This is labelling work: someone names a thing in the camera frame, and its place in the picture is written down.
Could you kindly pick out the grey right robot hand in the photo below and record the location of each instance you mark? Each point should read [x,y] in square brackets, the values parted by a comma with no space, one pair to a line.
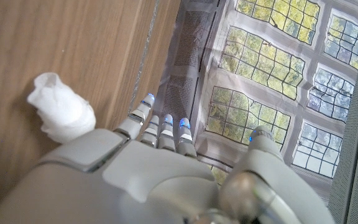
[154,183]

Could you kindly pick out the printed window backdrop cloth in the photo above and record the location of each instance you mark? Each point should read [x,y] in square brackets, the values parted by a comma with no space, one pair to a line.
[259,77]

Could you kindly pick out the white crumpled tissue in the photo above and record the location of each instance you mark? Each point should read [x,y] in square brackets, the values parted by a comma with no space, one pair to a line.
[62,109]

